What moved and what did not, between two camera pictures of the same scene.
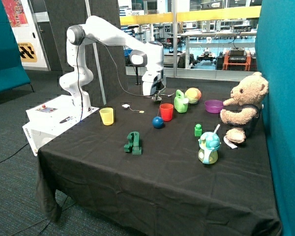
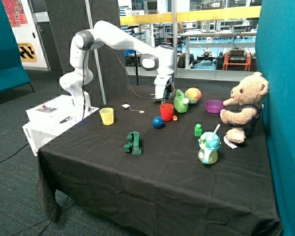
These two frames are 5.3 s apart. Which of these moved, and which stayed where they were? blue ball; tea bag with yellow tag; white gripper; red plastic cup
Moved: white gripper
Stayed: red plastic cup; tea bag with yellow tag; blue ball
